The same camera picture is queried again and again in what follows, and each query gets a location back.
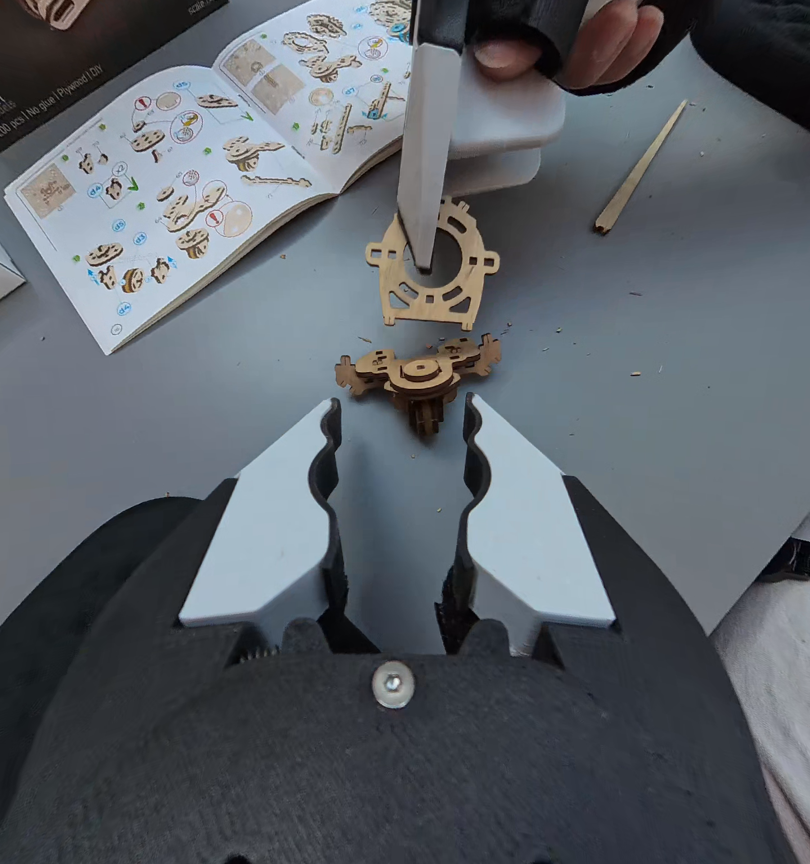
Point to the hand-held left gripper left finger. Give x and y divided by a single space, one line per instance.
256 540

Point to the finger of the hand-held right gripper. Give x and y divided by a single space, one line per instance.
428 135

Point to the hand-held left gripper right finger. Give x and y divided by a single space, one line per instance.
540 540

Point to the wooden arm assembly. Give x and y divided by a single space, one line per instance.
422 374

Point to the grey desk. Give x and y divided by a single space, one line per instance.
647 405

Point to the person's right hand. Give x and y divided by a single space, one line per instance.
614 40

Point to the thin wooden stick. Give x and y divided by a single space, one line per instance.
641 169

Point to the illustrated instruction booklet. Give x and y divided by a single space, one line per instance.
175 202

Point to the black printed box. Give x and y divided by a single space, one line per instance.
74 67

